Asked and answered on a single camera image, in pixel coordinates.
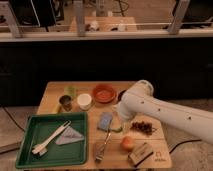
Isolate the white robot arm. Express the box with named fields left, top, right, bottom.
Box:
left=116, top=80, right=213, bottom=144

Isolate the orange fruit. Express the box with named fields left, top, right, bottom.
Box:
left=120, top=136, right=135, bottom=152

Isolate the green plastic cup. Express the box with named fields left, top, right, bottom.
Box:
left=64, top=86, right=76, bottom=99

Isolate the green plastic tray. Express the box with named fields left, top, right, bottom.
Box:
left=15, top=112, right=88, bottom=169

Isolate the grey triangular cloth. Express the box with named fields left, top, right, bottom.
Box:
left=55, top=127, right=84, bottom=145

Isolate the orange bowl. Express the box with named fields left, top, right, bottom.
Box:
left=92, top=84, right=116, bottom=103

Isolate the wooden table board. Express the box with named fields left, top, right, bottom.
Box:
left=37, top=81, right=172, bottom=171

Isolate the green chili pepper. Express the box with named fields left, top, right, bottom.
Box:
left=110, top=126, right=122, bottom=133

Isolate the grey metal rail frame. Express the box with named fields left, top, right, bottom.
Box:
left=0, top=0, right=213, bottom=42

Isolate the black cable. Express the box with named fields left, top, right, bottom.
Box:
left=168, top=138, right=203, bottom=155

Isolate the white cup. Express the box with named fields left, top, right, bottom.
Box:
left=77, top=93, right=92, bottom=110

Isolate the wooden block brush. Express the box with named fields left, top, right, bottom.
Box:
left=128, top=142, right=153, bottom=167

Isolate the dark brown bowl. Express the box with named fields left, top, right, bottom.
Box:
left=117, top=90, right=126, bottom=102

